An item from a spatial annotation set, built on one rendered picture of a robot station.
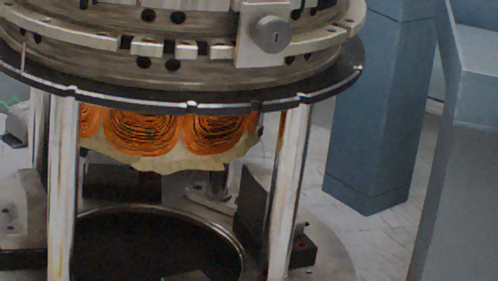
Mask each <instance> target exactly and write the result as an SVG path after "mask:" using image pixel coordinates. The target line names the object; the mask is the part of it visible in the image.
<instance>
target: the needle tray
mask: <svg viewBox="0 0 498 281"><path fill-rule="evenodd" d="M434 18H435V19H434V26H435V31H436V36H437V41H438V51H439V55H440V59H441V62H442V67H443V71H444V77H445V81H446V96H445V101H444V105H443V113H442V117H441V120H440V125H439V132H438V140H437V145H436V147H435V152H434V157H433V160H432V168H431V172H430V179H429V183H428V187H427V192H426V195H425V199H424V204H423V208H422V215H421V219H420V222H419V227H418V231H417V235H416V239H415V243H414V249H413V254H412V258H411V261H410V266H409V270H408V273H407V276H406V280H405V281H498V0H437V1H436V10H435V14H434Z"/></svg>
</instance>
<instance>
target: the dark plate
mask: <svg viewBox="0 0 498 281"><path fill-rule="evenodd" d="M76 246H77V250H76V281H161V277H169V276H173V275H177V274H180V273H184V272H193V271H197V270H201V271H202V272H203V273H204V274H205V275H206V276H207V277H208V279H209V280H210V281H238V279H239V277H240V275H241V272H242V267H241V263H240V260H239V258H238V256H237V254H236V252H235V251H234V249H233V248H231V247H230V246H229V245H227V244H226V243H225V242H223V241H222V240H220V239H219V238H217V237H215V236H213V235H211V234H209V233H206V232H204V231H203V230H200V229H196V228H193V227H191V226H189V225H185V224H182V223H179V222H174V221H167V220H162V219H155V218H146V217H116V218H114V217H108V218H101V219H97V220H93V221H84V222H81V223H78V224H77V236H76Z"/></svg>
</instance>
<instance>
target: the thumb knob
mask: <svg viewBox="0 0 498 281"><path fill-rule="evenodd" d="M291 37H292V30H291V28H290V26H289V24H288V23H287V22H286V21H284V20H283V19H281V18H279V17H278V16H266V17H264V18H262V19H261V20H259V21H258V22H257V25H256V27H255V29H254V31H253V41H254V42H255V44H256V46H259V47H260V48H261V50H262V51H264V52H265V53H268V54H275V53H279V52H282V51H283V50H285V49H286V48H287V46H288V45H289V43H290V40H291Z"/></svg>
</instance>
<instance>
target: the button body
mask: <svg viewBox="0 0 498 281"><path fill-rule="evenodd" d="M436 1H437V0H365V5H366V16H365V23H364V25H363V27H362V29H361V30H359V31H358V32H357V35H358V36H359V37H360V39H361V40H362V42H363V44H364V45H365V50H366V59H365V70H364V72H363V74H362V76H359V77H358V80H357V81H356V82H355V83H354V84H353V85H352V86H351V87H350V88H348V89H347V90H345V91H343V92H340V93H338V94H336V100H335V105H334V111H333V120H332V126H331V137H330V142H329V148H328V152H327V158H326V163H325V173H324V179H323V184H322V188H321V189H322V190H323V191H324V192H325V193H326V194H328V195H329V196H331V197H333V198H335V199H337V200H338V201H340V202H341V203H342V204H344V205H347V206H349V207H351V208H352V209H354V210H355V211H356V212H358V213H361V214H362V215H364V216H365V217H366V216H369V215H371V214H374V213H378V212H379V211H382V210H385V209H388V208H389V207H392V206H394V205H397V204H400V203H403V202H405V201H406V200H407V198H408V193H409V189H410V184H411V181H412V177H413V172H414V165H415V160H416V156H417V151H418V148H419V144H420V135H421V130H422V123H423V118H424V115H425V107H426V102H427V99H428V94H429V85H430V79H431V74H432V72H431V70H432V66H433V62H434V58H435V57H434V53H435V51H436V46H437V36H436V31H435V26H434V19H435V18H434V14H435V10H436Z"/></svg>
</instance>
